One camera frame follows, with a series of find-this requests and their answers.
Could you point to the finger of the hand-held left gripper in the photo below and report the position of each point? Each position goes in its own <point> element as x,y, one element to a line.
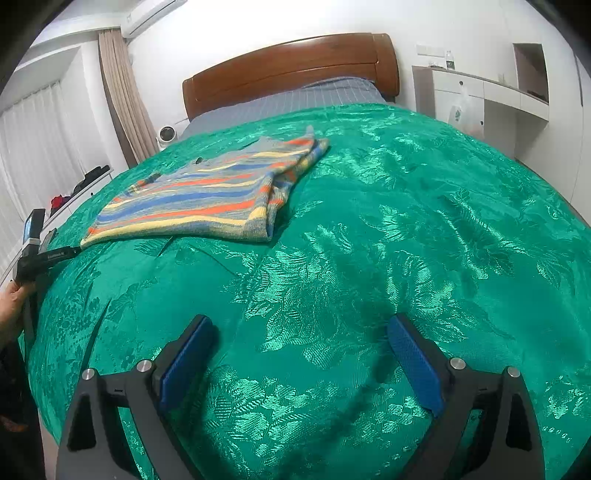
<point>64,254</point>

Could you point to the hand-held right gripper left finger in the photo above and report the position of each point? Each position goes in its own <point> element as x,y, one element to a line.
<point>184,369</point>

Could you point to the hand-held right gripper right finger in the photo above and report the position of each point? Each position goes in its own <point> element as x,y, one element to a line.
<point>415,364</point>

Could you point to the striped knitted sweater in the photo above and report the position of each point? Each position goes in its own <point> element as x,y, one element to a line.
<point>194,203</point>

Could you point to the person's left hand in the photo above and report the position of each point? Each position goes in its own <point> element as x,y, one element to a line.
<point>11,304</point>

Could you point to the red item on windowsill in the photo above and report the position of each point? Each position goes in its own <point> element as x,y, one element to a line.
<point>59,202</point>

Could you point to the black item on windowsill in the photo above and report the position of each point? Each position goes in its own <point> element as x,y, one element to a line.
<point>90,177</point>

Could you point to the white sheer curtain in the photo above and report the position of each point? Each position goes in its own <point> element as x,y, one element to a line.
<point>37,152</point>

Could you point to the green floral bedspread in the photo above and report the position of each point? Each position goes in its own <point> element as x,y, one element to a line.
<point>369,230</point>

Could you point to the person's dark clothing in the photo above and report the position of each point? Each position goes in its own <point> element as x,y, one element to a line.
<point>18,406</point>

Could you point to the small white fan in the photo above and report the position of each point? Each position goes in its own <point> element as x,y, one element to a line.
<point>165,136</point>

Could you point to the beige curtain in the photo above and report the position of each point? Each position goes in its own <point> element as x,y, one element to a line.
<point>124,101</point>

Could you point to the white air conditioner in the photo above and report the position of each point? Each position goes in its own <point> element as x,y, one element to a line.
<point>147,18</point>

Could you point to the white plastic bag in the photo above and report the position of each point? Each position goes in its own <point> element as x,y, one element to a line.
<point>461,113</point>

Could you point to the grey checked pillow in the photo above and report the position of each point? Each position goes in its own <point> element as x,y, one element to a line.
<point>286,101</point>

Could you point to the white wardrobe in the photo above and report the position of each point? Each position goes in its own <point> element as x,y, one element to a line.
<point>561,138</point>

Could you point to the white built-in desk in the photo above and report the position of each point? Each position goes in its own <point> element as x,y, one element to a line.
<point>443,87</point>

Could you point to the brown wooden headboard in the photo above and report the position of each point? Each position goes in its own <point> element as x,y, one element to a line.
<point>286,64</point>

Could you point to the clear plastic bottle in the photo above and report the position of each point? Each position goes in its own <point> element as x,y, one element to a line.
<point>450,60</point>

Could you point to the white wall socket plate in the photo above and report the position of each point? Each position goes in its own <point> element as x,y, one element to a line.
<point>427,49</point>

